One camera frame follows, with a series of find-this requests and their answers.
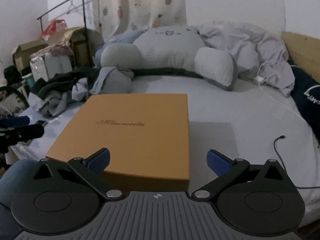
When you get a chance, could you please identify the orange box lid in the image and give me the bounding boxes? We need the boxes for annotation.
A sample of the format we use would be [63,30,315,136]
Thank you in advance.
[47,94,190,192]

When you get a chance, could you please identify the blue jeans leg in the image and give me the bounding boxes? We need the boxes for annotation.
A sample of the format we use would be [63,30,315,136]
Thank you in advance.
[1,159,37,239]

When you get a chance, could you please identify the silver foil bag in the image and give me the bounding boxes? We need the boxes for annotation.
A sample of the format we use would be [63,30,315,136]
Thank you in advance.
[30,53,72,81]

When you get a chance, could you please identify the grey crumpled clothing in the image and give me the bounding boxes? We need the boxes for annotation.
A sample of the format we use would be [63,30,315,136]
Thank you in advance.
[28,67,134,118]

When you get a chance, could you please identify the dark green garment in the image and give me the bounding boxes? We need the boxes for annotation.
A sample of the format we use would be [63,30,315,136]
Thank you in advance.
[30,67,100,99]

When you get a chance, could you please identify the dark navy printed pillow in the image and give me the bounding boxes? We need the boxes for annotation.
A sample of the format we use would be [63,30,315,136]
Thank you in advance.
[290,66,320,141]

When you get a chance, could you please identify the brown cardboard pile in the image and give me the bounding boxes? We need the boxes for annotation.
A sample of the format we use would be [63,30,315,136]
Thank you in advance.
[11,27,104,72]

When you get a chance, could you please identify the red plastic bag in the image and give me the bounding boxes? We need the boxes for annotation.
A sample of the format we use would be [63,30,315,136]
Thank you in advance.
[42,19,67,37]

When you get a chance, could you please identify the black clothes rack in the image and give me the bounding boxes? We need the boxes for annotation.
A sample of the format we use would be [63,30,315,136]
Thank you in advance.
[36,0,104,68]

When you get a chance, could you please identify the lavender crumpled blanket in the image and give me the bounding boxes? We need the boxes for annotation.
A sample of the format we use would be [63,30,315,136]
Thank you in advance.
[94,21,295,96]

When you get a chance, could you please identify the large grey plush pillow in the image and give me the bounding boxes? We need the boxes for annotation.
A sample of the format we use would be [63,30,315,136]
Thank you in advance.
[100,26,238,91]

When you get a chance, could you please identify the wooden headboard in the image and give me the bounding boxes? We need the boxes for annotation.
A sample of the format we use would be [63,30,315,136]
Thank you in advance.
[281,31,320,82]

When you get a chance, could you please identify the pineapple print curtain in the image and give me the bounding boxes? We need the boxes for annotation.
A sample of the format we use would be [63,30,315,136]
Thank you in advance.
[93,0,187,40]

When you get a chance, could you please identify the black thin cable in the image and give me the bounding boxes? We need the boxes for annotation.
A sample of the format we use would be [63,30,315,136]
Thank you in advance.
[273,135,320,190]

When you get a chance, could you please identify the white charger with cable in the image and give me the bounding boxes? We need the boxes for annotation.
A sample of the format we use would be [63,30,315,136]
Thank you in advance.
[255,61,308,124]

